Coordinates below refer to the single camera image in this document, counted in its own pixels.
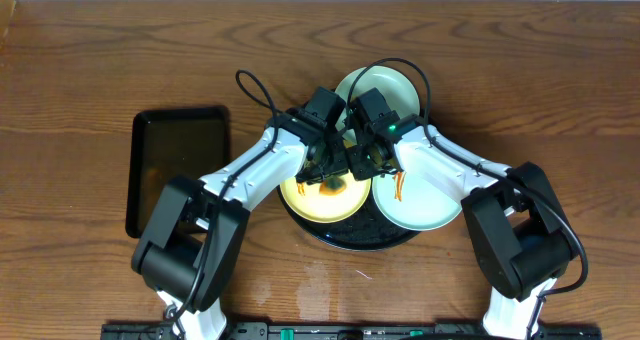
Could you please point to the yellow plate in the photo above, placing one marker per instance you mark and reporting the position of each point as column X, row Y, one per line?
column 305, row 201

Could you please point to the rectangular black tray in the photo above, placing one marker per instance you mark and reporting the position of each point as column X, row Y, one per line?
column 169, row 142

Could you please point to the round black tray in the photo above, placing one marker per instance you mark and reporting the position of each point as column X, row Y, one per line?
column 367, row 230

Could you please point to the orange green sponge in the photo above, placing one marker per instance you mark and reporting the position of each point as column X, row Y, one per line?
column 332, row 186

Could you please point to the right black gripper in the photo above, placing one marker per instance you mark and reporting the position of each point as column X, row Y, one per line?
column 356, row 167

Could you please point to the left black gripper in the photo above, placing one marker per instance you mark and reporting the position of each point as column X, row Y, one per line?
column 329, row 165

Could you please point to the light green plate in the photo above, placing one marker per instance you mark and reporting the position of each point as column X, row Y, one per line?
column 397, row 89
column 412, row 203

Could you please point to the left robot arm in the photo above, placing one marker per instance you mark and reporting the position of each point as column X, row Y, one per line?
column 189, row 248

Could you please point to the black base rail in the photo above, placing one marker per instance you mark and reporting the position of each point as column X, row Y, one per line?
column 264, row 331

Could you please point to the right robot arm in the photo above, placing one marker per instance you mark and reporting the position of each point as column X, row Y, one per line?
column 520, row 235

